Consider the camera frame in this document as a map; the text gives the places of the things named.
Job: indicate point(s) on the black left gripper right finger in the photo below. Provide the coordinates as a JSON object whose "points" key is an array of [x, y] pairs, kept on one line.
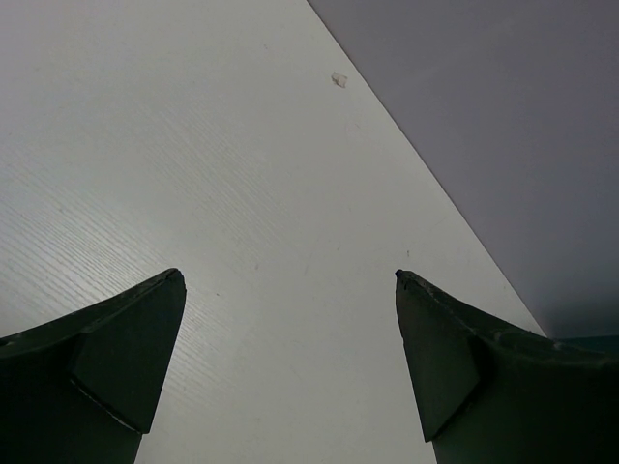
{"points": [[488, 391]]}

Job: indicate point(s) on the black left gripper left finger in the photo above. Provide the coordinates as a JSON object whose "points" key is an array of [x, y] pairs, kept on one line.
{"points": [[84, 388]]}

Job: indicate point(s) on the dark green ribbed bin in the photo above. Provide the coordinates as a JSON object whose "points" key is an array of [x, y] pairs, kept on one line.
{"points": [[602, 343]]}

